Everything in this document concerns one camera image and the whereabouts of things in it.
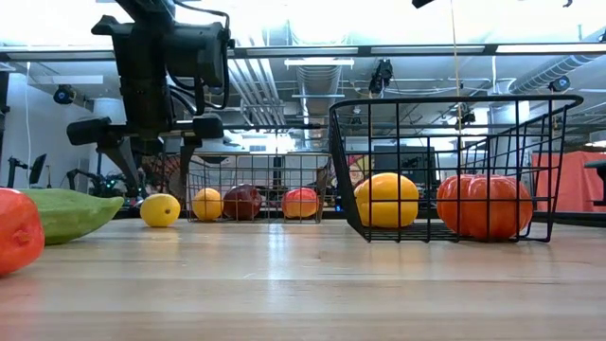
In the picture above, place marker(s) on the black ceiling device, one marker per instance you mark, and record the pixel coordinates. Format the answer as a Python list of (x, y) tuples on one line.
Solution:
[(381, 76)]

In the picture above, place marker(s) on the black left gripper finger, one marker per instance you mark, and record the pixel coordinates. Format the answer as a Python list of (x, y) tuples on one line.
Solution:
[(118, 161), (208, 127)]

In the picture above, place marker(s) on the dark red apple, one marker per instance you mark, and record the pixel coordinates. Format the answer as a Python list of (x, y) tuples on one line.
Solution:
[(242, 202)]

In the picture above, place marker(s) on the black ceiling spotlight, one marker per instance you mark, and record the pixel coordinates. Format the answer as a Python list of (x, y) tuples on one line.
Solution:
[(64, 95), (560, 84)]

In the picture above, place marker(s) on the green cucumber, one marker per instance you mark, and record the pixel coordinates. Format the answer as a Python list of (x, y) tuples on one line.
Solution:
[(71, 215)]

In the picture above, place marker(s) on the yellow lemon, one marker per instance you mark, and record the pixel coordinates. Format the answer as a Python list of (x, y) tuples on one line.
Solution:
[(160, 210)]

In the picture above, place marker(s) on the black monitor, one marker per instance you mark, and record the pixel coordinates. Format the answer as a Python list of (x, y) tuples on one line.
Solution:
[(404, 161), (38, 168)]

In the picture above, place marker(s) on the orange carrot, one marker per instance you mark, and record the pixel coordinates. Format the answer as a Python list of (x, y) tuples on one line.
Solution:
[(19, 232)]

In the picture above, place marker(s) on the orange partition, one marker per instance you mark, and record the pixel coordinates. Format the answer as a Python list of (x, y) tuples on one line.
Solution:
[(568, 184)]

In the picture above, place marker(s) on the background black robot arm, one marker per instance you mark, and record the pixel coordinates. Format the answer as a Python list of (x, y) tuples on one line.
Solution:
[(94, 182)]

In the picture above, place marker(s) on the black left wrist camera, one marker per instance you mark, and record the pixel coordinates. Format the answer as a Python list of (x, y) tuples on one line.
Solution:
[(199, 52)]

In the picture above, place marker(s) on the silver ventilation duct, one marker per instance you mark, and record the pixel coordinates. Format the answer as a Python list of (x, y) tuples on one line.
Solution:
[(318, 85)]

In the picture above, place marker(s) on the orange-red round fruit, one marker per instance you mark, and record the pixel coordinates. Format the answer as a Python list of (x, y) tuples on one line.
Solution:
[(300, 202)]

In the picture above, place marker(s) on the black side table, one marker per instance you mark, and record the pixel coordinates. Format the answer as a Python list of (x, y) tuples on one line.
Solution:
[(597, 165)]

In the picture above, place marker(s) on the orange pumpkin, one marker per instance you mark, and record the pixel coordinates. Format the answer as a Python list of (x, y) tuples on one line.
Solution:
[(484, 206)]

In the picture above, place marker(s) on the yellow bell pepper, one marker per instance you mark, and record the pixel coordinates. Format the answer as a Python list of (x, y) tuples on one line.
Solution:
[(387, 200)]

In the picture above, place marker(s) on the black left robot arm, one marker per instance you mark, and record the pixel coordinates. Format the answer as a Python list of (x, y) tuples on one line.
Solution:
[(147, 8)]

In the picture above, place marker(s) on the orange citrus fruit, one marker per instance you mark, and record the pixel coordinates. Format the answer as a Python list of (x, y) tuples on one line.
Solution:
[(207, 204)]

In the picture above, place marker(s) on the black overhead rig beam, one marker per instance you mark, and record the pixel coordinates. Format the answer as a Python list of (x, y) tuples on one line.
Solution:
[(364, 49)]

